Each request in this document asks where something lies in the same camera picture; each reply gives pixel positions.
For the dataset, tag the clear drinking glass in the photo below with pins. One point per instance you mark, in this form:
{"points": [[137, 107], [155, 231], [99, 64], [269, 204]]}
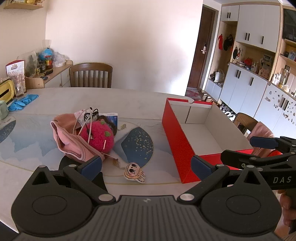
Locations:
{"points": [[18, 85]]}

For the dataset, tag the pile of blue disposable gloves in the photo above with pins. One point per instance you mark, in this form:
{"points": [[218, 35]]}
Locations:
{"points": [[20, 103]]}

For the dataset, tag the blue white tissue pack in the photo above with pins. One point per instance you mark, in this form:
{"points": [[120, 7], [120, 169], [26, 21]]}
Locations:
{"points": [[113, 120]]}

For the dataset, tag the person's right hand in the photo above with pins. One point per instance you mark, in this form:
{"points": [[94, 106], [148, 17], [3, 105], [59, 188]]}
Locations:
{"points": [[289, 206]]}

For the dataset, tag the wooden sideboard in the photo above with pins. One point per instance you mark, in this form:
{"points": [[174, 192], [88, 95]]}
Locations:
{"points": [[55, 76]]}

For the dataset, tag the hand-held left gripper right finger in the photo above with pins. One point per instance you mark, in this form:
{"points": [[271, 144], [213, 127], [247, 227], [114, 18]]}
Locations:
{"points": [[201, 167]]}

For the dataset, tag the red and white carton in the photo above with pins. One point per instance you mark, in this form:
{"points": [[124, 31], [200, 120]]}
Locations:
{"points": [[15, 67]]}

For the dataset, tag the metal door lock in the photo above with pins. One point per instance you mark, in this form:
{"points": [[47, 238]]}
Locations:
{"points": [[204, 48]]}

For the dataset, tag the red pot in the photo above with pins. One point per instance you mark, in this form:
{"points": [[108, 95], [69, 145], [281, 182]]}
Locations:
{"points": [[248, 61]]}

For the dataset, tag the cartoon face plush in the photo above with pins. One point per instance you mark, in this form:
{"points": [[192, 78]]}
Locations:
{"points": [[133, 171]]}

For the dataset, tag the wooden shelf unit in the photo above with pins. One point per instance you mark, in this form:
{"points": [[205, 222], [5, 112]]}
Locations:
{"points": [[286, 58]]}

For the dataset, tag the dark glass cabinet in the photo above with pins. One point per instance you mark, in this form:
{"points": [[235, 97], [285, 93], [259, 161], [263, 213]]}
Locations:
{"points": [[290, 25]]}

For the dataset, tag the wooden slat-back chair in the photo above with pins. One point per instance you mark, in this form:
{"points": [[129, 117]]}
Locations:
{"points": [[90, 67]]}

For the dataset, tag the red cardboard box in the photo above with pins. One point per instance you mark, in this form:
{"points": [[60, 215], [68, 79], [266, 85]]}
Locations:
{"points": [[178, 143]]}

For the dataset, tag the wooden chair with scarf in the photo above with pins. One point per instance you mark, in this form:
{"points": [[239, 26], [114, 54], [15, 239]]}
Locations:
{"points": [[242, 120]]}

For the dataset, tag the yellow tissue box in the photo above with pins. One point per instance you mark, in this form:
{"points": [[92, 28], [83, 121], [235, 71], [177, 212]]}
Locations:
{"points": [[5, 89]]}

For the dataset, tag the white plastic bag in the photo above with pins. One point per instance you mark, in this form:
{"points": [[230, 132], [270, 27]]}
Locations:
{"points": [[59, 59]]}

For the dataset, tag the dark wooden door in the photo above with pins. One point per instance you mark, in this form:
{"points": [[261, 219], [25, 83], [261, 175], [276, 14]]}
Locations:
{"points": [[201, 34]]}

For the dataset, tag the red fuzzy fruit plush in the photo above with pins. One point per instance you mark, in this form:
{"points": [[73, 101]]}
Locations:
{"points": [[99, 136]]}

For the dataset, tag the green mug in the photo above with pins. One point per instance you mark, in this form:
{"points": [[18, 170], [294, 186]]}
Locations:
{"points": [[2, 109]]}

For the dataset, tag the white cabinets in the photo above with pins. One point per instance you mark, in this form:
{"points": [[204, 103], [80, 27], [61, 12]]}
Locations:
{"points": [[240, 88], [254, 23]]}

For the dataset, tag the white upper cabinets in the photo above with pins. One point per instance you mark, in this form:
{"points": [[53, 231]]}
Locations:
{"points": [[254, 23]]}

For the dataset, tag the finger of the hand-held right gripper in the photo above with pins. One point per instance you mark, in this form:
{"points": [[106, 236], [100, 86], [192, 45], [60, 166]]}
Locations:
{"points": [[263, 141], [235, 158]]}

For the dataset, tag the red-lid jar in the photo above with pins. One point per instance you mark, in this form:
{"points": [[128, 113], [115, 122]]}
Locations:
{"points": [[49, 62]]}

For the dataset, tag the pink fringed scarf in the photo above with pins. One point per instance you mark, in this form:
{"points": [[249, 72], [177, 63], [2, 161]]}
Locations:
{"points": [[261, 131]]}

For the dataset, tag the clear plastic bag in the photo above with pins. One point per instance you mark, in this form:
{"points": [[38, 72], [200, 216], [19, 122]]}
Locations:
{"points": [[31, 62]]}

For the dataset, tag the beige tote bag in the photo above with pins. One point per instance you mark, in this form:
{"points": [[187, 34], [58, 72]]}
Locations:
{"points": [[219, 76]]}

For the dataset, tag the red cloth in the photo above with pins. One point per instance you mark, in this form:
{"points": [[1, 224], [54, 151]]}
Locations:
{"points": [[277, 153]]}

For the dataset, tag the white lower cabinets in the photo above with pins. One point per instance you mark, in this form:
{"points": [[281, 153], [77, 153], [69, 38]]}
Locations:
{"points": [[240, 88]]}

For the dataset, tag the dark braided hair piece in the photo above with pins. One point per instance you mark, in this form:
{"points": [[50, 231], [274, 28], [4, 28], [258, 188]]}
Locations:
{"points": [[109, 122]]}

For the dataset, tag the blue globe toy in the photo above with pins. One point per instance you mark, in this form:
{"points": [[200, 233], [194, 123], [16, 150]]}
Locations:
{"points": [[46, 54]]}

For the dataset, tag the row of shoes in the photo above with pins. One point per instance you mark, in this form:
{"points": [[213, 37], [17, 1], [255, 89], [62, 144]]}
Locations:
{"points": [[227, 113]]}

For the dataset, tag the patterned red rug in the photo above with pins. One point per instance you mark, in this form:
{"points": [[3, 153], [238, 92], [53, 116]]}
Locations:
{"points": [[193, 92]]}

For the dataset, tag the tan braided tassel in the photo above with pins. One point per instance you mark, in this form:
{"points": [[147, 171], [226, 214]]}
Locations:
{"points": [[116, 163]]}

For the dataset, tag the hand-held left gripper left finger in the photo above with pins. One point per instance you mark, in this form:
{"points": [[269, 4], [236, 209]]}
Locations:
{"points": [[91, 167]]}

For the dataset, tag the red hanging garment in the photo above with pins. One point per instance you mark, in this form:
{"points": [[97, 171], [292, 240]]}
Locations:
{"points": [[220, 41]]}

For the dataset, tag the white fridge with magnets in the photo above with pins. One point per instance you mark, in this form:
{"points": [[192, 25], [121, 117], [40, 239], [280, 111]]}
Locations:
{"points": [[272, 115]]}

